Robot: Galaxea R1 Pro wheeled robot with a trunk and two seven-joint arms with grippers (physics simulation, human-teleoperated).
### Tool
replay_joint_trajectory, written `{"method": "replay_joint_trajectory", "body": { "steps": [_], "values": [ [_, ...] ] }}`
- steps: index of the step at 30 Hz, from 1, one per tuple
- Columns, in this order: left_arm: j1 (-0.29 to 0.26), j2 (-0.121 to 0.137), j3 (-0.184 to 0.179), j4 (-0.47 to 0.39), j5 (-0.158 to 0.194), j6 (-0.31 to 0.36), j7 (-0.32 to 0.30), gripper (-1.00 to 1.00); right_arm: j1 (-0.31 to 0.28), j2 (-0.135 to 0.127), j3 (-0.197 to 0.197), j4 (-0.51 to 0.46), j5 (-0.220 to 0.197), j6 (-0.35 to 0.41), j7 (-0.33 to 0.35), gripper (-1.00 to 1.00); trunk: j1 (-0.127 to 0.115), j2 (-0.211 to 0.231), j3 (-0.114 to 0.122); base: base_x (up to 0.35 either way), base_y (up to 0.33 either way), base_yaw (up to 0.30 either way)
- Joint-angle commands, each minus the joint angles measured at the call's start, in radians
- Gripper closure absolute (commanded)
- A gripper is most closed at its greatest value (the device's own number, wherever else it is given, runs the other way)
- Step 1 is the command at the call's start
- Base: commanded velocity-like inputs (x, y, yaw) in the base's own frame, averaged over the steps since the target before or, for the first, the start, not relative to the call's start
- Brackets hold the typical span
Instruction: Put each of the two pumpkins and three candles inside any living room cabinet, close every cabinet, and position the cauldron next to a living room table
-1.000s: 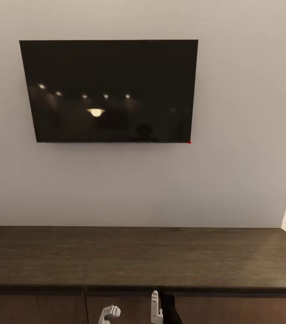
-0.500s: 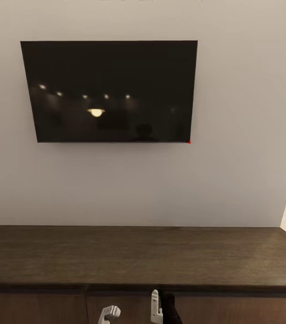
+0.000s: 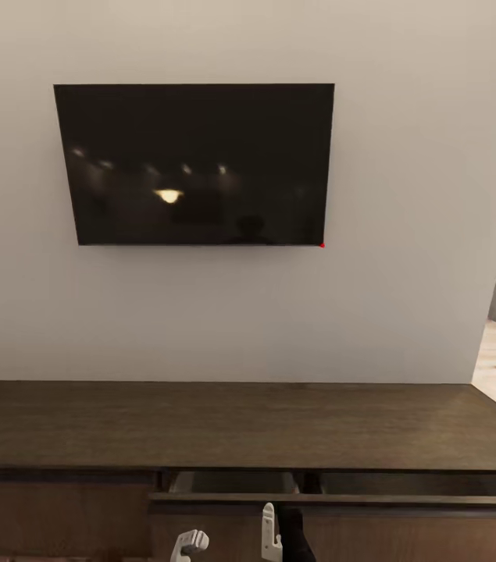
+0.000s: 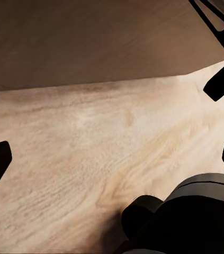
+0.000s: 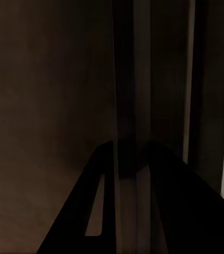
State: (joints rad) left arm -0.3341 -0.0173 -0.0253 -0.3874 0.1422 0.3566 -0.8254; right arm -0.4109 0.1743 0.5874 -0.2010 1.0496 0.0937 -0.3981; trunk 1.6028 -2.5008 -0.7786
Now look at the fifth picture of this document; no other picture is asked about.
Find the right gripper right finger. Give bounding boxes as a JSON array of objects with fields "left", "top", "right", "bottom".
[{"left": 148, "top": 141, "right": 224, "bottom": 254}]

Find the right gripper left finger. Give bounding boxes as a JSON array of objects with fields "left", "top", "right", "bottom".
[{"left": 37, "top": 141, "right": 116, "bottom": 254}]

